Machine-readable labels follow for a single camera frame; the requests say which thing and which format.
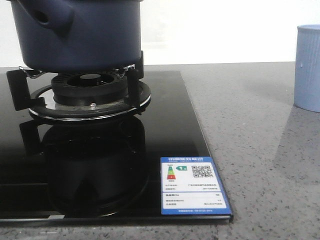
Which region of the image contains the light blue ribbed plastic cup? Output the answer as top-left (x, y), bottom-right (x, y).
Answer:
top-left (294, 24), bottom-right (320, 112)

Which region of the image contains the dark blue cooking pot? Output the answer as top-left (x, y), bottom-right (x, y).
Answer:
top-left (10, 0), bottom-right (141, 73)

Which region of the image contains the black pot support grate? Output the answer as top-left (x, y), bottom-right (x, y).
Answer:
top-left (6, 56), bottom-right (151, 122)

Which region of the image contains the blue white energy label sticker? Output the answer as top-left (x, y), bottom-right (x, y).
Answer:
top-left (160, 156), bottom-right (233, 218)

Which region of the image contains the black glass gas stove top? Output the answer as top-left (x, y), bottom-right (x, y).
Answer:
top-left (0, 70), bottom-right (234, 225)

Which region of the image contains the black round gas burner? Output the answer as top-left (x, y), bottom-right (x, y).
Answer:
top-left (51, 71), bottom-right (128, 106)

